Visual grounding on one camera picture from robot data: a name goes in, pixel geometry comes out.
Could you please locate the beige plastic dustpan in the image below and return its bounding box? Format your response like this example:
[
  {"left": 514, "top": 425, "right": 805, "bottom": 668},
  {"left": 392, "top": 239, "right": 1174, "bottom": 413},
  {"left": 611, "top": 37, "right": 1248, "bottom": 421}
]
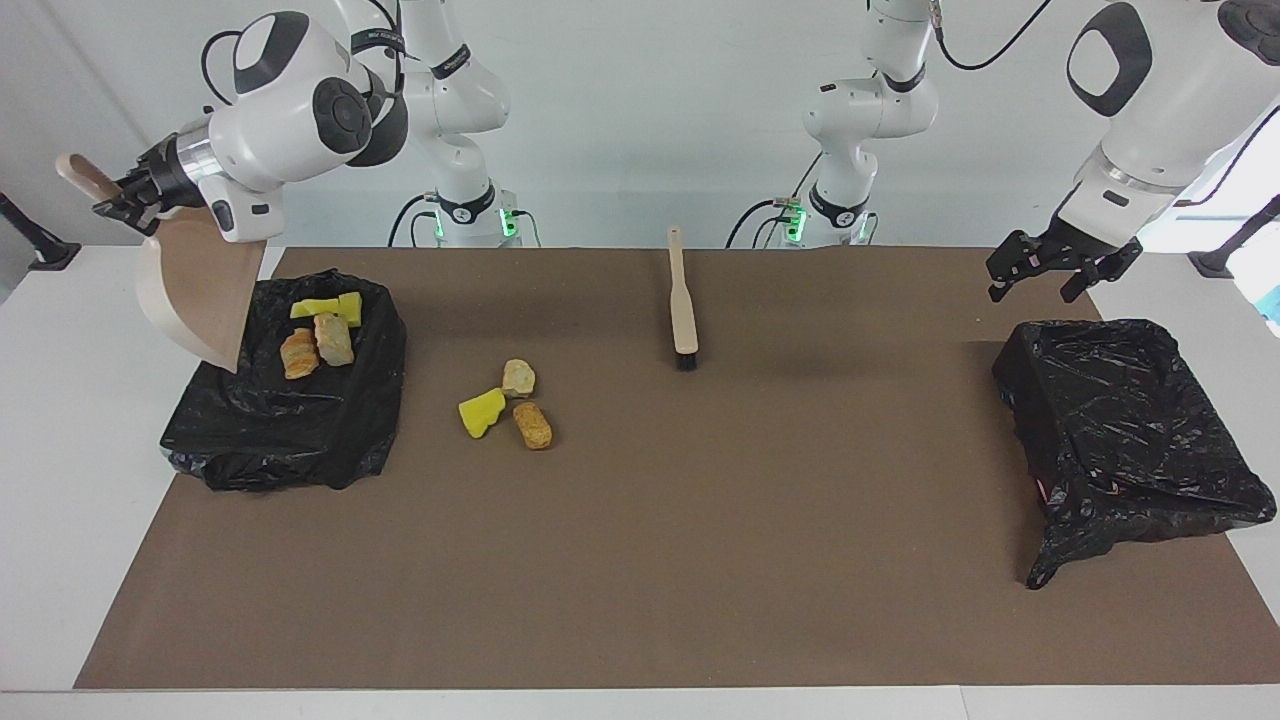
[{"left": 55, "top": 153, "right": 269, "bottom": 374}]

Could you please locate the beige brush with black bristles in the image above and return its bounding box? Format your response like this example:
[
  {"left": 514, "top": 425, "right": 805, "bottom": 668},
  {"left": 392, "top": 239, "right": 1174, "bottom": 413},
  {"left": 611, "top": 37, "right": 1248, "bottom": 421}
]
[{"left": 668, "top": 227, "right": 699, "bottom": 372}]

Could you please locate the black bag lined bin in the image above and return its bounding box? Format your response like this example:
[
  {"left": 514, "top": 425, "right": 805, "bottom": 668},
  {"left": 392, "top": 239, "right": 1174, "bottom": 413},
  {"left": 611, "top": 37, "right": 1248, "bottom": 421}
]
[
  {"left": 160, "top": 268, "right": 408, "bottom": 492},
  {"left": 993, "top": 319, "right": 1278, "bottom": 591}
]

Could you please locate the yellow sponge chunk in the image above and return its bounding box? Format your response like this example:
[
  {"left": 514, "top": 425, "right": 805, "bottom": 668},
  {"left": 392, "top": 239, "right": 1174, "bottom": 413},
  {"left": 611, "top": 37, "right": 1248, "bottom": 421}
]
[{"left": 458, "top": 388, "right": 507, "bottom": 439}]

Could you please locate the brown cork-like chunk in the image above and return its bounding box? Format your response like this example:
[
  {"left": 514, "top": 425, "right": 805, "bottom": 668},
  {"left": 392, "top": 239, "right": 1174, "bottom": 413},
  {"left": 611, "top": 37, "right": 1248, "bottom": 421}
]
[{"left": 512, "top": 401, "right": 553, "bottom": 451}]

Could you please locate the brown paper table mat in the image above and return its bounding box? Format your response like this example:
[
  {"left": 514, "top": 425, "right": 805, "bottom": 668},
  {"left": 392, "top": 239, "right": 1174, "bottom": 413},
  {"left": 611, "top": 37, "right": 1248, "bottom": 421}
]
[{"left": 73, "top": 247, "right": 1280, "bottom": 691}]

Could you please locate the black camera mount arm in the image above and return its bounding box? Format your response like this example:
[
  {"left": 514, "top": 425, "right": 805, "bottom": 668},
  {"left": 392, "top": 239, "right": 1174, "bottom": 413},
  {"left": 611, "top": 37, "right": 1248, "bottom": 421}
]
[
  {"left": 1188, "top": 195, "right": 1280, "bottom": 279},
  {"left": 0, "top": 190, "right": 81, "bottom": 273}
]

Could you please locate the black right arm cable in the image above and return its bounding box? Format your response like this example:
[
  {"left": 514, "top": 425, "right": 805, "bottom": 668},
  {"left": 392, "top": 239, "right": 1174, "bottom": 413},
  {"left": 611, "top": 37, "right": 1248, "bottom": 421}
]
[{"left": 200, "top": 0, "right": 411, "bottom": 111}]

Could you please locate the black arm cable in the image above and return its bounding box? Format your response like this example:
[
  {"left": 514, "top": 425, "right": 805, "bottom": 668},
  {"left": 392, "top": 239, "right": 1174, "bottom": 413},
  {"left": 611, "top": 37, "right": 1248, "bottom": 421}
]
[
  {"left": 200, "top": 0, "right": 411, "bottom": 111},
  {"left": 935, "top": 0, "right": 1056, "bottom": 73}
]

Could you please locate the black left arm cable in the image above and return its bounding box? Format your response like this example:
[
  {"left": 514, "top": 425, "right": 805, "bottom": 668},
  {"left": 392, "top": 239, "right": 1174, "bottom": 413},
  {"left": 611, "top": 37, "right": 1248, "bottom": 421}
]
[{"left": 935, "top": 0, "right": 1056, "bottom": 73}]

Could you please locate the black right base cable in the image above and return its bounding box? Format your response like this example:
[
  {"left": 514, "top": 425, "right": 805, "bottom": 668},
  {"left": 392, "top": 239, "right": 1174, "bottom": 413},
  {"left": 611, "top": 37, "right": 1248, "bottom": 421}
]
[{"left": 388, "top": 193, "right": 441, "bottom": 248}]

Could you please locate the black base cable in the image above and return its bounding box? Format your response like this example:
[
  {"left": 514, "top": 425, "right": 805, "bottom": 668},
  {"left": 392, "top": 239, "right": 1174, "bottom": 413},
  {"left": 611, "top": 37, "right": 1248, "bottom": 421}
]
[
  {"left": 725, "top": 195, "right": 801, "bottom": 248},
  {"left": 388, "top": 193, "right": 441, "bottom": 248}
]

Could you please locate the black left base cable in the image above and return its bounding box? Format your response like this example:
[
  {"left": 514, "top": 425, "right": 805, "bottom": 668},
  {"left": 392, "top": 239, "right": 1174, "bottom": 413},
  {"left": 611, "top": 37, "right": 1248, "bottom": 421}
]
[{"left": 725, "top": 195, "right": 801, "bottom": 248}]

